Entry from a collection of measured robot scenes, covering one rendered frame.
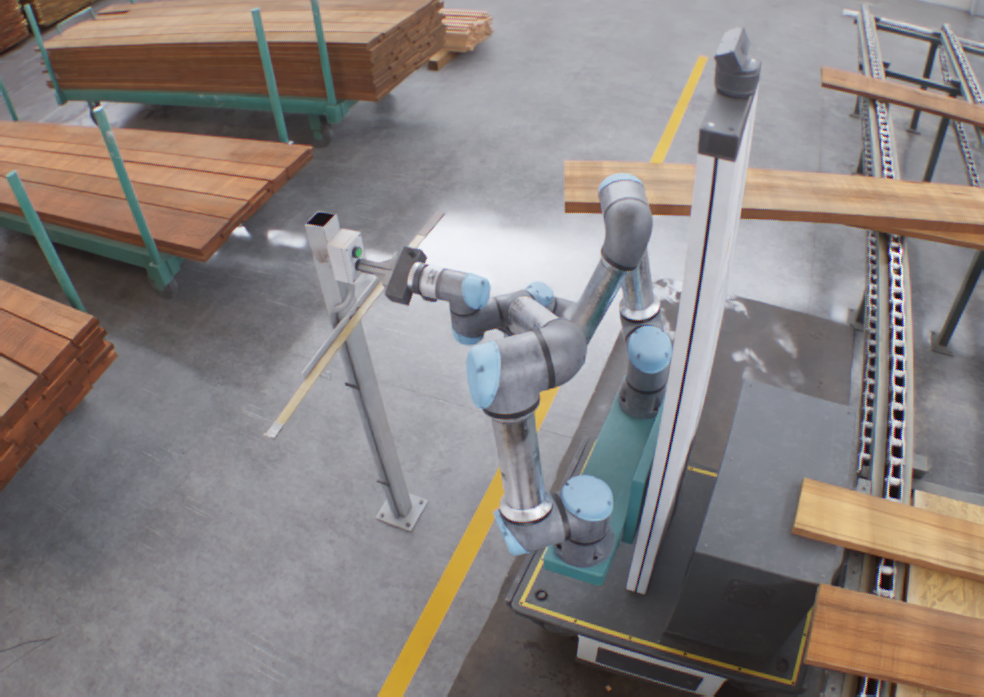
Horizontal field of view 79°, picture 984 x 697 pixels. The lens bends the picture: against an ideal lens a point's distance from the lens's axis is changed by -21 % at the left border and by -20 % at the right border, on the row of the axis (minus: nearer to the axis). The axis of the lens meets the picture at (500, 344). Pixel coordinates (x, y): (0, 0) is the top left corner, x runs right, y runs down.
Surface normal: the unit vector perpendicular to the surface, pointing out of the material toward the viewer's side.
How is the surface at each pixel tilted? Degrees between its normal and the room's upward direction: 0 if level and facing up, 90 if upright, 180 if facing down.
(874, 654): 0
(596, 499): 7
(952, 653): 0
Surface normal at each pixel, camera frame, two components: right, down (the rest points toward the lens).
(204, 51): -0.39, 0.67
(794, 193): -0.06, -0.70
